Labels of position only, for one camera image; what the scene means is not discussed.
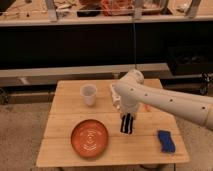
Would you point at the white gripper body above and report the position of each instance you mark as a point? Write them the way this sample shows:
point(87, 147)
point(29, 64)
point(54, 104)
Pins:
point(130, 109)

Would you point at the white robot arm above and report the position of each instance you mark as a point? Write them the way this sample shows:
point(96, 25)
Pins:
point(193, 108)

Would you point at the white tube bottle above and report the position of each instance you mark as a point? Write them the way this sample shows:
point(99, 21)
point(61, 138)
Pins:
point(115, 97)

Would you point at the wooden table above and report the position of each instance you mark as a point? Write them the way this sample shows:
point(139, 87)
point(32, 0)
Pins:
point(140, 147)

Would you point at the orange round plate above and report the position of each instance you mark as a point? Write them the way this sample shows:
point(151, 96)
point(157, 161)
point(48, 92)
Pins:
point(89, 138)

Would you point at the blue sponge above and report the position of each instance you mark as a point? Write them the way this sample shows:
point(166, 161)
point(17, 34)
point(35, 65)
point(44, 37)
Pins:
point(167, 144)

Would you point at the black box on right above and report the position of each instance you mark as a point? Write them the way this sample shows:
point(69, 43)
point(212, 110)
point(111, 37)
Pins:
point(189, 60)

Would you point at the background workbench shelf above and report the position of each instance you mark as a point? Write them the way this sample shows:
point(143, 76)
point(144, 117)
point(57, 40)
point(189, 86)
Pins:
point(83, 12)

